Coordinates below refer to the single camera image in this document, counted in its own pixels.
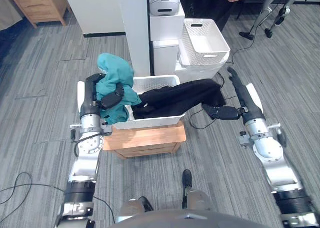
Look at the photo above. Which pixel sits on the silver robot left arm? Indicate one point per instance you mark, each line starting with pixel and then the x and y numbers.
pixel 86 147

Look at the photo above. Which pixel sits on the white lidded bin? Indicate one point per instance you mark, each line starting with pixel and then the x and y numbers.
pixel 165 57

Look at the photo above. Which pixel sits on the teal garment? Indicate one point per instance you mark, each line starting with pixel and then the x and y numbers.
pixel 115 70

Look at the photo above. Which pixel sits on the person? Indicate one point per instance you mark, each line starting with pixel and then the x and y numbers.
pixel 207 2

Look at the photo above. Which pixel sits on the dark grey robot torso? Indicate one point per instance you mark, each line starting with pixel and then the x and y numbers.
pixel 190 219

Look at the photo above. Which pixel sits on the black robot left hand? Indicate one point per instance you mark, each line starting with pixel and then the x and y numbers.
pixel 88 97

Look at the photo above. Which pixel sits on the white perforated laundry hamper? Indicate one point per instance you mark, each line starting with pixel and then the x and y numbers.
pixel 155 84

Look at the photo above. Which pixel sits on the small wooden nightstand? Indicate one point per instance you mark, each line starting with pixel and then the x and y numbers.
pixel 145 137

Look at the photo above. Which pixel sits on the black garment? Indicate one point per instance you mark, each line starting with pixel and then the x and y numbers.
pixel 180 95

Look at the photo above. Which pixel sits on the white perforated plastic basket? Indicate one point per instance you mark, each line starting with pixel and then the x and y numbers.
pixel 183 55
pixel 205 37

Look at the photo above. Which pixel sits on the standing humanoid robot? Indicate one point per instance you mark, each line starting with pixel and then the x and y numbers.
pixel 266 10

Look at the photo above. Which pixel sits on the robot right leg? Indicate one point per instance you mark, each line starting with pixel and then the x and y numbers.
pixel 197 198

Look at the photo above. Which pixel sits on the wooden drawer cabinet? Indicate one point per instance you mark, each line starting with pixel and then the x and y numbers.
pixel 40 5

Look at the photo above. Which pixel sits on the white box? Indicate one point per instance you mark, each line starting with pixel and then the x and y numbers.
pixel 166 25

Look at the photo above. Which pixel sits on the robot left leg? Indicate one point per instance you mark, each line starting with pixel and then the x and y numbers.
pixel 135 206

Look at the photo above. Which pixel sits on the grey white VR headset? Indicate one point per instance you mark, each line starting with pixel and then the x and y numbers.
pixel 163 1

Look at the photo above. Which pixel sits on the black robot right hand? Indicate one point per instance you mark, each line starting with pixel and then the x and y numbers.
pixel 250 105

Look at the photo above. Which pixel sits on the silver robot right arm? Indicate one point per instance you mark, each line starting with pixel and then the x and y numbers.
pixel 270 150

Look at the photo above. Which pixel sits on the robot leg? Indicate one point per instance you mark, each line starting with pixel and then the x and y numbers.
pixel 135 206
pixel 197 198

